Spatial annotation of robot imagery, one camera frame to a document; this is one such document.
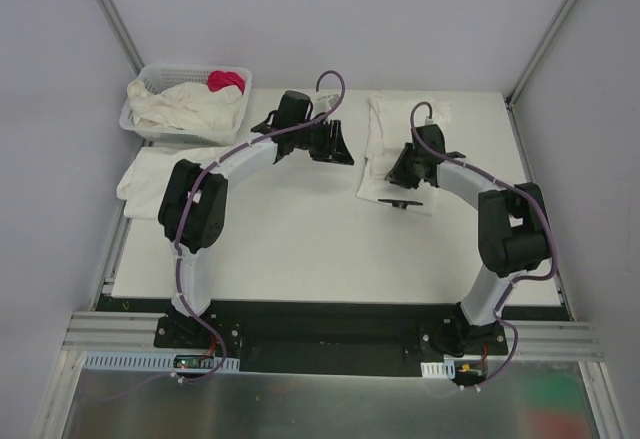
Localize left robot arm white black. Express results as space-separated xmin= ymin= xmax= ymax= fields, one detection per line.
xmin=158 ymin=90 xmax=354 ymax=348

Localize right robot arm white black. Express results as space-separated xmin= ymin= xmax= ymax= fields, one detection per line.
xmin=386 ymin=124 xmax=552 ymax=354

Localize folded white t shirt stack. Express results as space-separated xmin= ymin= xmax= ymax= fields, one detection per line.
xmin=116 ymin=146 xmax=230 ymax=220

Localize red garment in basket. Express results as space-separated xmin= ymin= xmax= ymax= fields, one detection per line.
xmin=206 ymin=70 xmax=246 ymax=94

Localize white plastic laundry basket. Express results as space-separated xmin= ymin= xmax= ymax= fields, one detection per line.
xmin=119 ymin=64 xmax=252 ymax=146

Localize cream clothes in basket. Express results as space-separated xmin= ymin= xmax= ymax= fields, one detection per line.
xmin=127 ymin=79 xmax=243 ymax=132

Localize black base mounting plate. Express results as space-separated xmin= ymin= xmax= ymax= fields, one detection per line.
xmin=94 ymin=296 xmax=509 ymax=376

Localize right white cable duct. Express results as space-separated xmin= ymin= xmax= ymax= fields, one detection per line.
xmin=420 ymin=360 xmax=456 ymax=380

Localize white cable duct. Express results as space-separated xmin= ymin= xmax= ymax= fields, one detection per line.
xmin=420 ymin=360 xmax=456 ymax=380
xmin=84 ymin=352 xmax=240 ymax=374

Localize left aluminium frame post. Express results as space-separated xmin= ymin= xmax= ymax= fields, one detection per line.
xmin=95 ymin=0 xmax=145 ymax=74

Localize aluminium frame post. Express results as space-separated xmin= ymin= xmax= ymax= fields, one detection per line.
xmin=95 ymin=0 xmax=145 ymax=74
xmin=505 ymin=0 xmax=580 ymax=110

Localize aluminium rail front right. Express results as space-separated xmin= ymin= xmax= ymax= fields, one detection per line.
xmin=512 ymin=321 xmax=604 ymax=362

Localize aluminium rail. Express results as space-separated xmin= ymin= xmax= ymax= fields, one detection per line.
xmin=63 ymin=310 xmax=166 ymax=348
xmin=512 ymin=321 xmax=604 ymax=362

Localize right aluminium frame post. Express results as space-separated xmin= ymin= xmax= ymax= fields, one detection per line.
xmin=505 ymin=0 xmax=580 ymax=110

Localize aluminium rail front left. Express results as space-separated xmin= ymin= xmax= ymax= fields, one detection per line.
xmin=63 ymin=310 xmax=166 ymax=348

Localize left white cable duct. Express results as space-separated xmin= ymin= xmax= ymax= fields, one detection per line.
xmin=84 ymin=352 xmax=240 ymax=374

